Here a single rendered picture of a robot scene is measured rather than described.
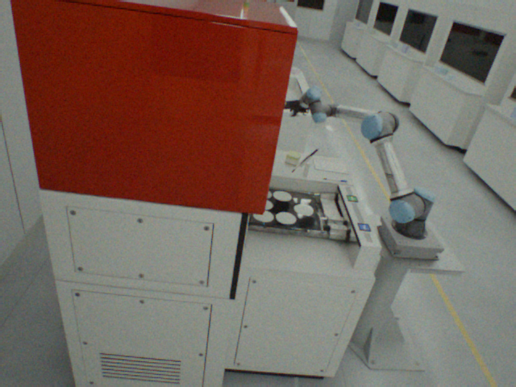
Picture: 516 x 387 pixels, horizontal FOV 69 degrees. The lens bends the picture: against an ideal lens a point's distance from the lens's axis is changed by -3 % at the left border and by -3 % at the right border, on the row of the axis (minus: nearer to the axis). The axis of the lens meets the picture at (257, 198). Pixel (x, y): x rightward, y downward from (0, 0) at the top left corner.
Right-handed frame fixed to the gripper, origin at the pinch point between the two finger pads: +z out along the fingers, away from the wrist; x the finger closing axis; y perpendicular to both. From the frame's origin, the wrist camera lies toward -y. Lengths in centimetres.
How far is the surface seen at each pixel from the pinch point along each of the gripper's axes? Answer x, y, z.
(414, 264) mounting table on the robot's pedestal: -90, 48, -56
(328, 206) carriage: -61, 15, -28
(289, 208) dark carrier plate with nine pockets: -65, -9, -32
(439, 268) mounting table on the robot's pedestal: -92, 60, -59
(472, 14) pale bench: 298, 368, 213
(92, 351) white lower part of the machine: -136, -98, -31
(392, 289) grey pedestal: -104, 54, -29
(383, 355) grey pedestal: -147, 68, 0
